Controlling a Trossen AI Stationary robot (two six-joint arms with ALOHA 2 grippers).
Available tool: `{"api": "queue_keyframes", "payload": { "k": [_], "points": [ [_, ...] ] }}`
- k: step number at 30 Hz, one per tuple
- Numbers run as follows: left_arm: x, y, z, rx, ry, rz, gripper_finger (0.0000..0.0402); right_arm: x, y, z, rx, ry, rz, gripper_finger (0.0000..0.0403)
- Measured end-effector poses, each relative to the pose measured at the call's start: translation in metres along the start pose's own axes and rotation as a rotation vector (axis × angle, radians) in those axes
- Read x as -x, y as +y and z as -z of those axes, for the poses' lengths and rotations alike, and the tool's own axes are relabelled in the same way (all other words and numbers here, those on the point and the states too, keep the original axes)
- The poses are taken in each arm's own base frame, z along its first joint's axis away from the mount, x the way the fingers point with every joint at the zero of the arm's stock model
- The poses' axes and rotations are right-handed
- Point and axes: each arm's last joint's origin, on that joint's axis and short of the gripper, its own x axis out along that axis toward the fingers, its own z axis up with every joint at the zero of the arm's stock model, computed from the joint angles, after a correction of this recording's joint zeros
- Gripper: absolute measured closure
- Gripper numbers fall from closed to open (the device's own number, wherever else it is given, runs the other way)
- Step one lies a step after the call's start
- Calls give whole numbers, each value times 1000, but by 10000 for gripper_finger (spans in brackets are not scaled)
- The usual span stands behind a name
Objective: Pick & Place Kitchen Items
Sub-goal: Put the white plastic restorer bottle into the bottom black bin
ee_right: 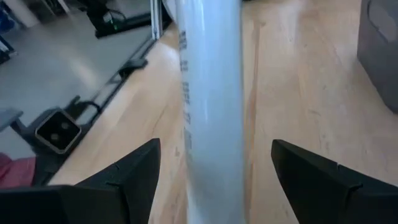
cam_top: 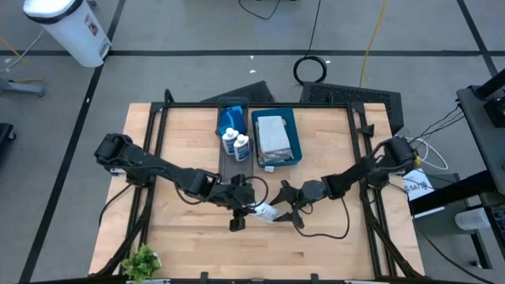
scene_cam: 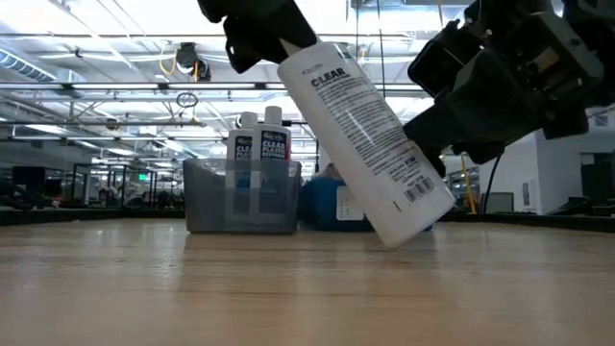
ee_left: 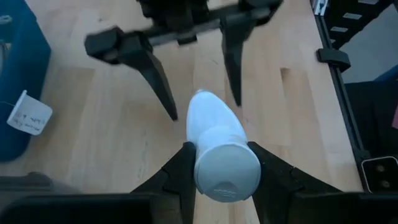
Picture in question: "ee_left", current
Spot black metal table frame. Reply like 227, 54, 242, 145
310, 0, 393, 175

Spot white-edged black box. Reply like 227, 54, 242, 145
359, 155, 398, 194

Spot black frame clamp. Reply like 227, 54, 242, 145
316, 47, 352, 73

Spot white paper towel tag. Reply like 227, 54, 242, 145
6, 90, 53, 136

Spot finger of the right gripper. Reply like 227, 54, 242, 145
83, 26, 179, 121
219, 0, 284, 107

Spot white-capped clear bottle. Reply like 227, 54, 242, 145
185, 89, 262, 203

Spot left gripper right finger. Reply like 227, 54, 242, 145
248, 141, 398, 224

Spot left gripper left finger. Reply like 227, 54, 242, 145
0, 141, 198, 224

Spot blue plastic bin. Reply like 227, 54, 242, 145
0, 0, 52, 163

